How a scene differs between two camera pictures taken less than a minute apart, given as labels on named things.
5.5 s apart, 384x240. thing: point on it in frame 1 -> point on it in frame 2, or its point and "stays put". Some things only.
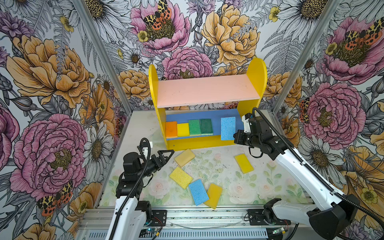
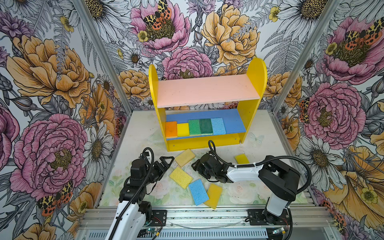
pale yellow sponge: [184, 158] stays put
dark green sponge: [206, 127] stays put
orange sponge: [171, 129] stays put
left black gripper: [164, 160] -> [162, 170]
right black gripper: [239, 140] -> [198, 166]
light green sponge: [194, 128] stays put
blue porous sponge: [198, 192] stays put
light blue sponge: [227, 128] -> [218, 127]
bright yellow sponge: [183, 129] stays put
